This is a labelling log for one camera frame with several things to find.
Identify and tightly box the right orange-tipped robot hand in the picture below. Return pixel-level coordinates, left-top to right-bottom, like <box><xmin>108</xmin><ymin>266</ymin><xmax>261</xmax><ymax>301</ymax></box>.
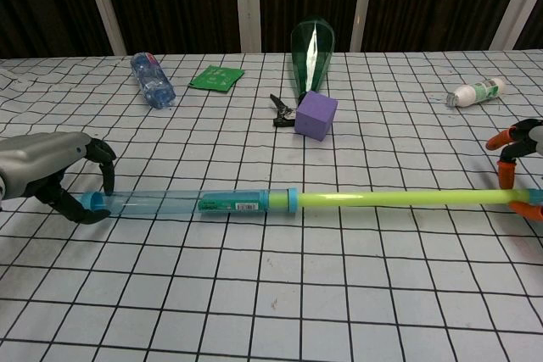
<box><xmin>484</xmin><ymin>118</ymin><xmax>543</xmax><ymax>222</ymax></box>

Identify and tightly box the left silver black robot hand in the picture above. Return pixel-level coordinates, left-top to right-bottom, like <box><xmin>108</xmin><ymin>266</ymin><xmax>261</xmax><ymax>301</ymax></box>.
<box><xmin>0</xmin><ymin>131</ymin><xmax>118</xmax><ymax>226</ymax></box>

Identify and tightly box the blue yellow water pump toy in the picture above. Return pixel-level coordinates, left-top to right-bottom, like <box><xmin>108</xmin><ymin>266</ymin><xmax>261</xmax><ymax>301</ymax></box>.
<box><xmin>79</xmin><ymin>186</ymin><xmax>543</xmax><ymax>219</ymax></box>

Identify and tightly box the blue plastic water bottle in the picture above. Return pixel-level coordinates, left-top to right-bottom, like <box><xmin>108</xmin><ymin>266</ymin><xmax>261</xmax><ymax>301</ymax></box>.
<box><xmin>129</xmin><ymin>51</ymin><xmax>177</xmax><ymax>111</ymax></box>

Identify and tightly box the white bottle with green label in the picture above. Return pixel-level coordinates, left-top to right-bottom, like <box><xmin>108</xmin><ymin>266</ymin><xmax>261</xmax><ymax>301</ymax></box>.
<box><xmin>445</xmin><ymin>76</ymin><xmax>508</xmax><ymax>109</ymax></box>

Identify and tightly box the green foil packet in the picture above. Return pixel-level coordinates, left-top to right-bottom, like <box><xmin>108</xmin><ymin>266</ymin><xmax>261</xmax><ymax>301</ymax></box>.
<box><xmin>188</xmin><ymin>64</ymin><xmax>245</xmax><ymax>93</ymax></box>

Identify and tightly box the purple foam cube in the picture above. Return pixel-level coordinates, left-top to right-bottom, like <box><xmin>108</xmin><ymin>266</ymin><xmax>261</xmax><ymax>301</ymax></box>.
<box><xmin>294</xmin><ymin>90</ymin><xmax>339</xmax><ymax>142</ymax></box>

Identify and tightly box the green transparent plastic bottle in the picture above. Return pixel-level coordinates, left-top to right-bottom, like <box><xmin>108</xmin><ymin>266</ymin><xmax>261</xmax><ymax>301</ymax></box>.
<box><xmin>289</xmin><ymin>18</ymin><xmax>336</xmax><ymax>104</ymax></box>

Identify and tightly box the black binder clip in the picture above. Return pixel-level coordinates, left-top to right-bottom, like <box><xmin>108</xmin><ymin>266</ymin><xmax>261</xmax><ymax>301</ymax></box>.
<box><xmin>269</xmin><ymin>92</ymin><xmax>298</xmax><ymax>128</ymax></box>

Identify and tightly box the black grid checkered tablecloth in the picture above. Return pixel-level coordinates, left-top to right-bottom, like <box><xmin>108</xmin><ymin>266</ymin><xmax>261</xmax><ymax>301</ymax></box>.
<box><xmin>0</xmin><ymin>50</ymin><xmax>543</xmax><ymax>362</ymax></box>

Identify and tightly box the white frame post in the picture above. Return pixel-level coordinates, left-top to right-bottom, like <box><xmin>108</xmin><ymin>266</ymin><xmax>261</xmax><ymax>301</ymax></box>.
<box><xmin>233</xmin><ymin>0</ymin><xmax>262</xmax><ymax>54</ymax></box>
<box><xmin>349</xmin><ymin>0</ymin><xmax>378</xmax><ymax>53</ymax></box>
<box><xmin>490</xmin><ymin>0</ymin><xmax>543</xmax><ymax>51</ymax></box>
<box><xmin>79</xmin><ymin>0</ymin><xmax>128</xmax><ymax>57</ymax></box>

